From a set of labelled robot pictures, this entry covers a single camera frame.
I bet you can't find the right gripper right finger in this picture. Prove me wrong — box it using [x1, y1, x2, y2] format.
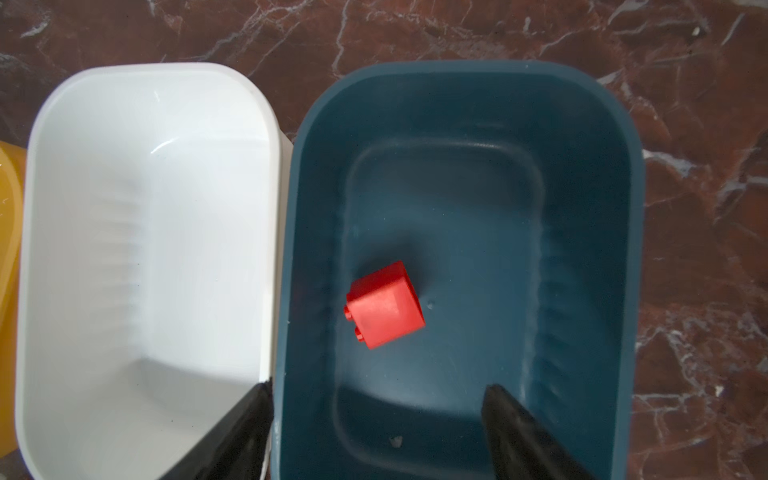
[481, 384, 595, 480]

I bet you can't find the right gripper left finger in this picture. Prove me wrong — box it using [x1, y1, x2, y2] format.
[161, 380, 274, 480]

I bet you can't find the red cube lego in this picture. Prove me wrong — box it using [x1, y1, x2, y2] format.
[344, 261, 426, 349]

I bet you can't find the white plastic bin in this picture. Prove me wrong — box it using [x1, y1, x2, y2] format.
[15, 63, 292, 479]

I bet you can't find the dark teal plastic bin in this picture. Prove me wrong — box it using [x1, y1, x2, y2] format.
[271, 60, 645, 479]

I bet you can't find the yellow plastic bin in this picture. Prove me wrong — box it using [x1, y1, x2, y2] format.
[1, 142, 26, 457]

